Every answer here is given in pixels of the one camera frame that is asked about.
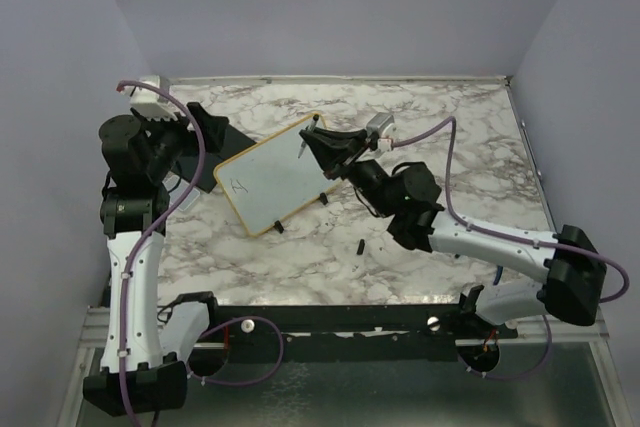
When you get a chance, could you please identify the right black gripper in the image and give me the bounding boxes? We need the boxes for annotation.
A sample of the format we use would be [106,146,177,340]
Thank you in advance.
[301,128,397,220]

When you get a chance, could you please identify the black marker pen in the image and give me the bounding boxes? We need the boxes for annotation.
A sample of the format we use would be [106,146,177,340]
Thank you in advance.
[298,114,321,159]

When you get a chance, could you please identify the yellow framed whiteboard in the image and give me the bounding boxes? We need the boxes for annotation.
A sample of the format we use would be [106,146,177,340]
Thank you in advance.
[213,112,340,237]

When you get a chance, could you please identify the black marker cap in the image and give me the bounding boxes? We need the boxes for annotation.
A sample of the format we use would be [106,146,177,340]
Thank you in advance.
[356,239,366,256]

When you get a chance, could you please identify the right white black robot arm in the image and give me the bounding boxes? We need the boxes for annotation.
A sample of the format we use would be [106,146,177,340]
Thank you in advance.
[300,128,607,338]

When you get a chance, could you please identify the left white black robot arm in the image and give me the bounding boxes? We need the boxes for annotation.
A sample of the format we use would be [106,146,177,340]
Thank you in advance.
[83,102,229,417]

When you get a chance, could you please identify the black rectangular pad upper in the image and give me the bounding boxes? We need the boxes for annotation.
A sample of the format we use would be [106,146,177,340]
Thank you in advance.
[219,125,256,160]

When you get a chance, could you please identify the black rectangular pad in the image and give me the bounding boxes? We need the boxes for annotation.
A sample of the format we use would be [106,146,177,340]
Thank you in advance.
[219,125,256,160]
[171,153,223,193]

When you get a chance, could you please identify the black rectangular pad lower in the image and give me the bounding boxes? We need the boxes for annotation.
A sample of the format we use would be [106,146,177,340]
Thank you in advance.
[171,153,223,193]

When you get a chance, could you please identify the grey white eraser block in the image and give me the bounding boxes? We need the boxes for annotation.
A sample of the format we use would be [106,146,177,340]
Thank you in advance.
[164,175,201,212]

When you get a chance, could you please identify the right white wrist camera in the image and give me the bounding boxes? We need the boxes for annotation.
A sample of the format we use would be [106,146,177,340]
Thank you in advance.
[365,113,397,155]

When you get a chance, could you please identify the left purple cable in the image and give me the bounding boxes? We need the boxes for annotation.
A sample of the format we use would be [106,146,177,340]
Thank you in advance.
[115,79,285,418]

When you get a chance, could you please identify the black mounting rail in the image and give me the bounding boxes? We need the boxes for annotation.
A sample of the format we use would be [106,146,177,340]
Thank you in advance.
[196,303,517,364]

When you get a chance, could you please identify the blue handled pliers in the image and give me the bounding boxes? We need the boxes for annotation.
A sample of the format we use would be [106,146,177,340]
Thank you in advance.
[493,266,503,285]

